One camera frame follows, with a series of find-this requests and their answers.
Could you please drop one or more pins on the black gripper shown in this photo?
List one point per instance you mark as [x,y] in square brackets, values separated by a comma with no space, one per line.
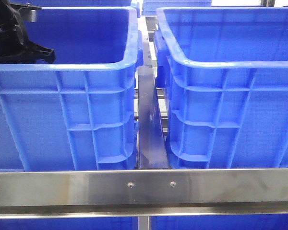
[15,46]

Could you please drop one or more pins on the blue plastic bin with buttons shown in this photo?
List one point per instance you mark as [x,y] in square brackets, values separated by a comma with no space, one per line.
[78,112]

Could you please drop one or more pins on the distant blue crates row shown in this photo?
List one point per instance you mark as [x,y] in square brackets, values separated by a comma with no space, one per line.
[148,7]

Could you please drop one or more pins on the steel divider bar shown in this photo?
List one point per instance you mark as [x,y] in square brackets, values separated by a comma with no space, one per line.
[152,151]

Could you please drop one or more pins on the blue plastic bin at left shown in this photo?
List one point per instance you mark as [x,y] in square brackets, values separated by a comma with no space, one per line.
[225,75]

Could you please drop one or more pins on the blue bin lower shelf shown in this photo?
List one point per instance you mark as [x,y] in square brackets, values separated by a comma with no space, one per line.
[217,222]

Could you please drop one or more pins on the stainless steel rack rail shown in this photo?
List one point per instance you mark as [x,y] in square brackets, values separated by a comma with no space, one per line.
[143,193]

